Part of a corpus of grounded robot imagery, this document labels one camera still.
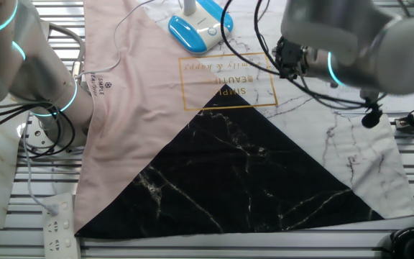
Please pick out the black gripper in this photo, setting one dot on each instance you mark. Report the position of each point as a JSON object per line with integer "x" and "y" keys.
{"x": 291, "y": 57}

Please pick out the printed white paper sheets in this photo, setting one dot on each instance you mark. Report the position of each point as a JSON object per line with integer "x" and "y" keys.
{"x": 401, "y": 104}

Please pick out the marble pink black tablecloth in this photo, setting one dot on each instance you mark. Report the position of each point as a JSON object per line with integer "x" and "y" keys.
{"x": 228, "y": 162}

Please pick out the blue and white desk lamp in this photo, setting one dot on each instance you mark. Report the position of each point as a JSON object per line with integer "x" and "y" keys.
{"x": 192, "y": 36}

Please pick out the white power strip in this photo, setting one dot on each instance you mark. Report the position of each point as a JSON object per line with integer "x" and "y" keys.
{"x": 63, "y": 234}

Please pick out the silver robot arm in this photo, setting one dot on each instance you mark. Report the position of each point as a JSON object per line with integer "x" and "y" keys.
{"x": 354, "y": 28}

